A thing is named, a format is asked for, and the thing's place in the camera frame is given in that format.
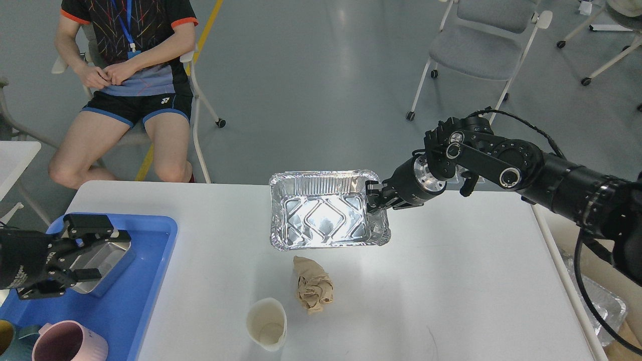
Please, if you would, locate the beige plastic bin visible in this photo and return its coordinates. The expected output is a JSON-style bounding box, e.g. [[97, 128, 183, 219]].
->
[[532, 206, 641, 360]]

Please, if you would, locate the white side table left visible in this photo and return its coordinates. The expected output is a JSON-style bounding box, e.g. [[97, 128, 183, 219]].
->
[[1, 141, 51, 226]]

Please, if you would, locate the pink ribbed mug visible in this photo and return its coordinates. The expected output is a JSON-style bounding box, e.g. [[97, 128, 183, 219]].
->
[[31, 320, 109, 360]]

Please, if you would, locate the aluminium foil tray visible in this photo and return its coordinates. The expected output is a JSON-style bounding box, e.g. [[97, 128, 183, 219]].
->
[[269, 169, 392, 251]]

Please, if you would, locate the person in black shirt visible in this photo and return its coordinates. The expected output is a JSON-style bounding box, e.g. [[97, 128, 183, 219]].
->
[[48, 1, 199, 189]]

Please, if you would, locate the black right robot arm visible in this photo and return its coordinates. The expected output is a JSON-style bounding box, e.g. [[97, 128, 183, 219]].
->
[[365, 108, 641, 354]]

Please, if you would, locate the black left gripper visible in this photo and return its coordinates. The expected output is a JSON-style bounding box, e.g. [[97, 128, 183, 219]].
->
[[1, 214, 121, 301]]

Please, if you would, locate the crumpled brown paper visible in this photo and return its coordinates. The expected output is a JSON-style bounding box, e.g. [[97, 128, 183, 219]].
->
[[293, 256, 334, 315]]

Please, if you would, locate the blue plastic tray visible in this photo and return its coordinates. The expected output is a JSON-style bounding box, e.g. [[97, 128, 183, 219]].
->
[[1, 214, 178, 360]]

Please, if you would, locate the floor socket plate left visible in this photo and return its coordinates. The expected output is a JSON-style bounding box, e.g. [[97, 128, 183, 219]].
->
[[447, 166, 459, 185]]

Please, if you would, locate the dark teal mug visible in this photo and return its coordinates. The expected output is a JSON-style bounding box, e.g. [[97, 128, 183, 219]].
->
[[1, 319, 42, 360]]

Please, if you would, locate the grey chair right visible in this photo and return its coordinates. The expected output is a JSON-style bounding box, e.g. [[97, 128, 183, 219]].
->
[[405, 1, 553, 121]]

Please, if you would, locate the stainless steel square tray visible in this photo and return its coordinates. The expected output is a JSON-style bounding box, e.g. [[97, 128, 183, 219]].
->
[[71, 230, 135, 298]]

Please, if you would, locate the grey chair behind person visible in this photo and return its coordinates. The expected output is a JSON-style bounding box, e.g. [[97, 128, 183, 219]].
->
[[50, 0, 226, 184]]

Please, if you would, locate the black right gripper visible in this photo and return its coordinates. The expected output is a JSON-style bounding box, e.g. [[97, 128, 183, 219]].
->
[[366, 155, 447, 214]]

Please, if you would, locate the white paper cup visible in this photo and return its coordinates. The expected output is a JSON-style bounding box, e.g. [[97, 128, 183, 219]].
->
[[246, 297, 287, 352]]

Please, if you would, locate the white chair far right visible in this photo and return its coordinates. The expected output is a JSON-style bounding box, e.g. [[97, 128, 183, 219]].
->
[[556, 1, 641, 86]]

